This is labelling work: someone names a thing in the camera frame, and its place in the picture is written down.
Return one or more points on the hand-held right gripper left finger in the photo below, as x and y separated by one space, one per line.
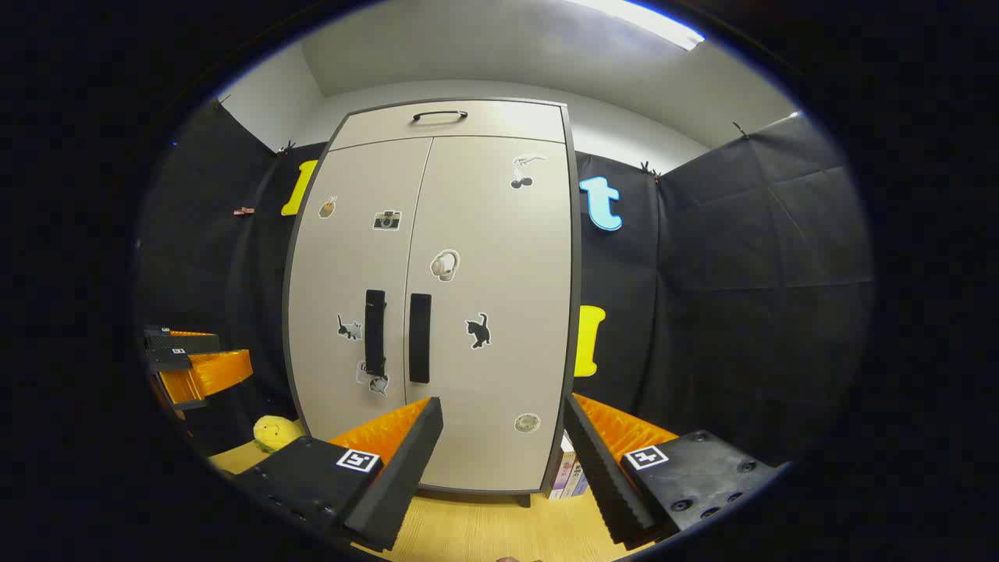
398 484

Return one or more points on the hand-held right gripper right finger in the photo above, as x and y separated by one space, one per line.
605 476

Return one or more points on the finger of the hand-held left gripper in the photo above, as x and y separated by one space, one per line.
207 375
183 343

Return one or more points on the grey cabinet door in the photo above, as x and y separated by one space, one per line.
499 367
335 273

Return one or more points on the grey double-door shoe cabinet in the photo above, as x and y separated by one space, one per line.
507 121

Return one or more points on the yellow plush toy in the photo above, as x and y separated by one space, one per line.
275 432

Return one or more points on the black backdrop cloth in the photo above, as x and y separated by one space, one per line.
741 297

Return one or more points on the ceiling light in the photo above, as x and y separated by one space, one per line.
648 19

